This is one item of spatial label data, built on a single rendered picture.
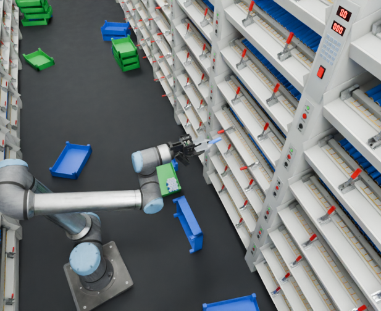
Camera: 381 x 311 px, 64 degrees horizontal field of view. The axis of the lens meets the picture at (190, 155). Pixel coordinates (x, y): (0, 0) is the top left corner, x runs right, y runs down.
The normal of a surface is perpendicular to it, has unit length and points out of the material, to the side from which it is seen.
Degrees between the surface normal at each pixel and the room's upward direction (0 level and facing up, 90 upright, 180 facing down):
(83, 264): 7
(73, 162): 0
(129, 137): 0
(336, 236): 22
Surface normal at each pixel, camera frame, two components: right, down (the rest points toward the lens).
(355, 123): -0.34, -0.52
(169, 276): 0.01, -0.66
